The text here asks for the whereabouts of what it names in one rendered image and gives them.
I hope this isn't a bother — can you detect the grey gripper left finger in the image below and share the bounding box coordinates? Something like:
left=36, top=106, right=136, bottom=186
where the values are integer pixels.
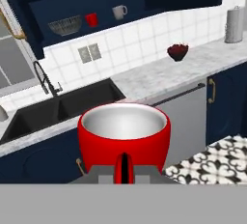
left=69, top=164, right=117, bottom=184

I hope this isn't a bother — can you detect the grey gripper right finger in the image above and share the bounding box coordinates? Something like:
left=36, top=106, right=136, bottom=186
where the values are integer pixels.
left=132, top=164, right=179, bottom=184

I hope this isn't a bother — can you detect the red mug with white inside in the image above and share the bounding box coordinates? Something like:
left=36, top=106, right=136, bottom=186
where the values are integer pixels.
left=76, top=101, right=172, bottom=184

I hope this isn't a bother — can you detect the silver dishwasher door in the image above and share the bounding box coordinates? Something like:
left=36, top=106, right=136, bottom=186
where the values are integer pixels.
left=150, top=78, right=207, bottom=168

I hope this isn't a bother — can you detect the navy sink cupboard door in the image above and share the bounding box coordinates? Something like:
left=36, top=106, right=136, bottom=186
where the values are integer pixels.
left=0, top=126, right=89, bottom=184

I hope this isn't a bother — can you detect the black double sink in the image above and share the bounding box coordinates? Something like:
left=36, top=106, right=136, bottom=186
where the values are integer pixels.
left=0, top=77, right=127, bottom=146

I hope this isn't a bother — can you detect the navy base cupboard door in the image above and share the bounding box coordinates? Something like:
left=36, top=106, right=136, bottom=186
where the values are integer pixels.
left=205, top=61, right=247, bottom=146

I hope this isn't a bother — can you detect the black spring tap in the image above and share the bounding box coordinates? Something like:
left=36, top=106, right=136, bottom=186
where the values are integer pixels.
left=33, top=60, right=65, bottom=98

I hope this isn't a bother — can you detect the dark red bowl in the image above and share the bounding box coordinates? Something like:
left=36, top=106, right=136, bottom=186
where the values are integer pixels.
left=166, top=42, right=190, bottom=63

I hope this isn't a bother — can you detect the grey window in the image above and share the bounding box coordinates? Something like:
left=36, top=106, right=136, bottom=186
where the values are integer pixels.
left=0, top=14, right=41, bottom=98

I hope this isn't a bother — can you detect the clear glass bowl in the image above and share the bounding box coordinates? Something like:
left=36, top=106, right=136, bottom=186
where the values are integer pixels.
left=47, top=14, right=84, bottom=38

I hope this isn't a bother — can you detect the small red cup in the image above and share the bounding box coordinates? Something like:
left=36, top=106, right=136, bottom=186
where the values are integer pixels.
left=84, top=12, right=99, bottom=28

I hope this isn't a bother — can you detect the white paper towel roll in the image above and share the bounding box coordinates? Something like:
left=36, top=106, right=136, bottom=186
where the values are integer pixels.
left=224, top=5, right=246, bottom=44

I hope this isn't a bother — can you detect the dark dishwasher handle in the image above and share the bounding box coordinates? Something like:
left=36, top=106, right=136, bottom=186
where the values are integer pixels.
left=150, top=83, right=206, bottom=108

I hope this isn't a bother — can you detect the grey wall socket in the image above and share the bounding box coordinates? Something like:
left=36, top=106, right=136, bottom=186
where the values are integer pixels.
left=77, top=42, right=103, bottom=65

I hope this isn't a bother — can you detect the gold wall cupboard door handle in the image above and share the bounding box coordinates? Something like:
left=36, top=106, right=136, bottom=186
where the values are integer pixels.
left=0, top=8, right=27, bottom=40

